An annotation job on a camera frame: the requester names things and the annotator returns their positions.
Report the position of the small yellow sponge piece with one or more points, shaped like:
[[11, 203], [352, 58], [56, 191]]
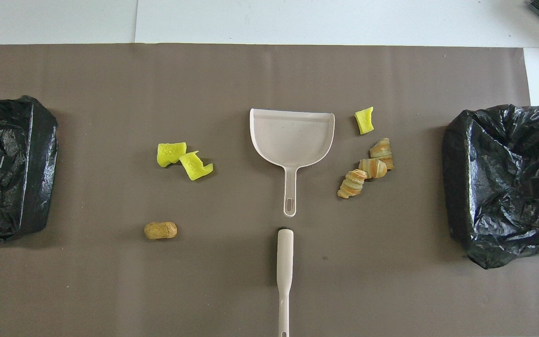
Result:
[[365, 120]]

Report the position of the chunky yellow sponge piece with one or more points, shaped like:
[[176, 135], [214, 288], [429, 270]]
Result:
[[170, 154]]

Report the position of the beige plastic dustpan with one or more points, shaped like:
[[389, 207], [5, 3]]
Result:
[[293, 140]]

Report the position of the smooth black bag lined bin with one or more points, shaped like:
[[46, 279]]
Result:
[[17, 201]]

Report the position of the beige brush with black bristles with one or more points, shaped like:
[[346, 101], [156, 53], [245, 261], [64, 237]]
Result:
[[285, 252]]

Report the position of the brown potato-like lump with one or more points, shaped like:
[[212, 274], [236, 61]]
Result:
[[160, 230]]

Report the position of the long notched yellow sponge piece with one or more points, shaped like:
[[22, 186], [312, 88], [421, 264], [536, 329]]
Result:
[[194, 167]]

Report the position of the brown paper table mat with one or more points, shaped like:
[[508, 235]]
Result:
[[110, 281]]

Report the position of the crumpled black bag lined bin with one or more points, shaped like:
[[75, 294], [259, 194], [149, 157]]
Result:
[[484, 164]]

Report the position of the striped toy croissant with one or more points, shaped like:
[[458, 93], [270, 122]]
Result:
[[373, 167], [382, 150], [353, 183]]

